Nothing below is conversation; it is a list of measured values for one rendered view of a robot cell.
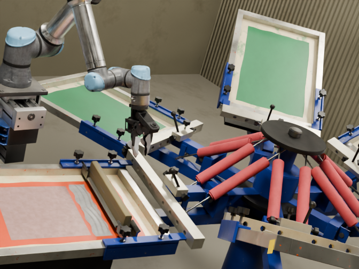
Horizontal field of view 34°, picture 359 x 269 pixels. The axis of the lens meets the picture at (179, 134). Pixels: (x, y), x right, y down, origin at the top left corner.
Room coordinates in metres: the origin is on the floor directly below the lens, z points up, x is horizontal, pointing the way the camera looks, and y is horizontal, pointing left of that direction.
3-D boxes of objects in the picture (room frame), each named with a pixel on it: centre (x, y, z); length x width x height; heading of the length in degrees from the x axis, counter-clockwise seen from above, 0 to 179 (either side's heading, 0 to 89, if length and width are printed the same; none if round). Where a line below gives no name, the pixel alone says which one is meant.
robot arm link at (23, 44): (2.37, 0.75, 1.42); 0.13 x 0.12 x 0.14; 151
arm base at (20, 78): (2.36, 0.76, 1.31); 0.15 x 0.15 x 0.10
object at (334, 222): (2.54, -0.50, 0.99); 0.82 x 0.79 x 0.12; 124
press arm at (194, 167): (2.82, 0.05, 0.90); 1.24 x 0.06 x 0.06; 64
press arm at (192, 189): (2.27, -0.09, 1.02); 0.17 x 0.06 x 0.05; 124
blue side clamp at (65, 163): (2.33, 0.33, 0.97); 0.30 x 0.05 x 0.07; 124
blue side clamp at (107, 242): (1.86, 0.02, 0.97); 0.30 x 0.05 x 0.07; 124
